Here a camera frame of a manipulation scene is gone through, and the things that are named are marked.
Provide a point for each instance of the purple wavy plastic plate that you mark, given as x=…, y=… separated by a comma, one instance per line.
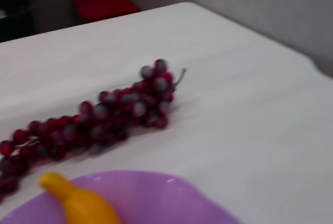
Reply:
x=156, y=198

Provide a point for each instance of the dark furniture unit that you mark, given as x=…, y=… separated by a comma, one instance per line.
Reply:
x=15, y=13

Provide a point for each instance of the yellow banana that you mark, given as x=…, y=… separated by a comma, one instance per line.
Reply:
x=86, y=205

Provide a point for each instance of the dark red grape bunch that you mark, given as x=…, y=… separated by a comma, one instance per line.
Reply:
x=104, y=119

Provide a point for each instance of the red stool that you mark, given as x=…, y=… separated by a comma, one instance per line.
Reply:
x=104, y=2

